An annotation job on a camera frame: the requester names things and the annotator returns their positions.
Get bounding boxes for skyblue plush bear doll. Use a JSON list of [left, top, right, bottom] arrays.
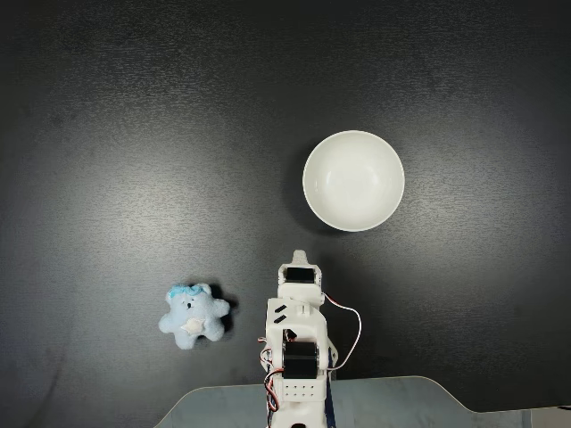
[[158, 283, 231, 350]]

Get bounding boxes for white bowl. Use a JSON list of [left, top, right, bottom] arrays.
[[302, 129, 406, 233]]

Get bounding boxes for blue clamp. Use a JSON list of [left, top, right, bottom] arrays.
[[324, 347, 339, 428]]

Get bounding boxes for grey cloth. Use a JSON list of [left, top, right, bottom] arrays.
[[158, 375, 532, 428]]

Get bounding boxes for red white gripper servo cable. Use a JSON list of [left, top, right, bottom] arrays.
[[323, 292, 363, 371]]

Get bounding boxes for red white base cable bundle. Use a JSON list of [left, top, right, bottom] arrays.
[[258, 336, 280, 414]]

